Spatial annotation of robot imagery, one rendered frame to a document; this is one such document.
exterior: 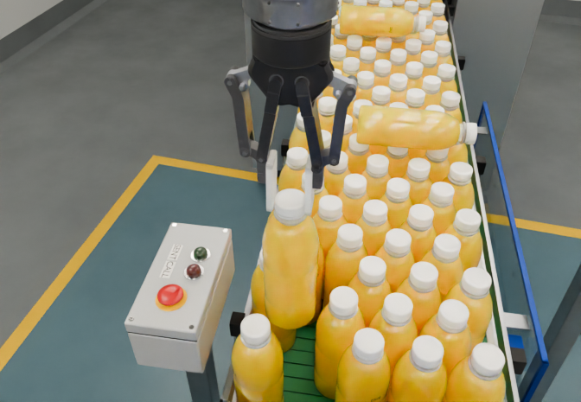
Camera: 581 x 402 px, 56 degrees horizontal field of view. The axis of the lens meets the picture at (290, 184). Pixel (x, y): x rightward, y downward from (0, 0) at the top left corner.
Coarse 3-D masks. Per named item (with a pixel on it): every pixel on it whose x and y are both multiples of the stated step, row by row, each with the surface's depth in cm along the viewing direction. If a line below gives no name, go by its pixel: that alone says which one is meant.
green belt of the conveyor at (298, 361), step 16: (304, 336) 94; (288, 352) 92; (304, 352) 92; (288, 368) 90; (304, 368) 90; (288, 384) 87; (304, 384) 87; (288, 400) 85; (304, 400) 85; (320, 400) 85
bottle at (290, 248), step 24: (264, 240) 68; (288, 240) 65; (312, 240) 66; (264, 264) 71; (288, 264) 67; (312, 264) 68; (264, 288) 74; (288, 288) 69; (312, 288) 72; (288, 312) 73; (312, 312) 75
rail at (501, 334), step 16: (448, 16) 182; (448, 32) 177; (464, 112) 136; (480, 192) 112; (480, 208) 109; (480, 224) 107; (496, 288) 92; (496, 304) 90; (496, 320) 89; (512, 368) 81; (512, 384) 79; (512, 400) 78
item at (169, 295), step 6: (162, 288) 76; (168, 288) 76; (174, 288) 76; (180, 288) 76; (162, 294) 75; (168, 294) 75; (174, 294) 75; (180, 294) 75; (162, 300) 74; (168, 300) 74; (174, 300) 74; (180, 300) 74
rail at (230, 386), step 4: (248, 304) 90; (248, 308) 89; (248, 312) 89; (240, 332) 86; (232, 368) 81; (232, 372) 80; (232, 376) 80; (228, 380) 79; (232, 380) 79; (228, 384) 79; (232, 384) 79; (228, 388) 78; (232, 388) 79; (228, 392) 78; (232, 392) 79; (224, 396) 77; (228, 396) 77; (232, 396) 80; (224, 400) 77; (228, 400) 77
